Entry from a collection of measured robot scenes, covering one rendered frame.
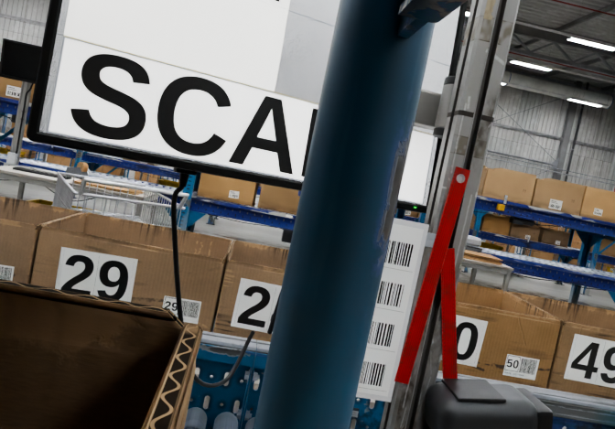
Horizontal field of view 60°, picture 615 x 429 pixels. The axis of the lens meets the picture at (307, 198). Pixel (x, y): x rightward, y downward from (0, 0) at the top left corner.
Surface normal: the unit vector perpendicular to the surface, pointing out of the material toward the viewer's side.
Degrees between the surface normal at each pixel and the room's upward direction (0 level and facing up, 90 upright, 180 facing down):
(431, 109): 90
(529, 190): 90
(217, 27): 86
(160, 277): 91
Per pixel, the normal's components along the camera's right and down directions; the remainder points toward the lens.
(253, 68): 0.44, 0.07
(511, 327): 0.10, 0.07
